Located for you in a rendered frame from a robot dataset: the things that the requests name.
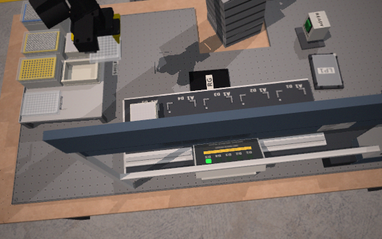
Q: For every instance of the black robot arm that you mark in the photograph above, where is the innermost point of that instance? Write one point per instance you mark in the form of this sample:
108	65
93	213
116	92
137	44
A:
53	12

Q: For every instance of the black flat square pad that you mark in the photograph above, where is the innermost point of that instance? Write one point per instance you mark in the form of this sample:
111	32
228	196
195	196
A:
209	79

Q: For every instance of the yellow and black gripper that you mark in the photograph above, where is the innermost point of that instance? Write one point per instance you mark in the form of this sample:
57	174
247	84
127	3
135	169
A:
112	23

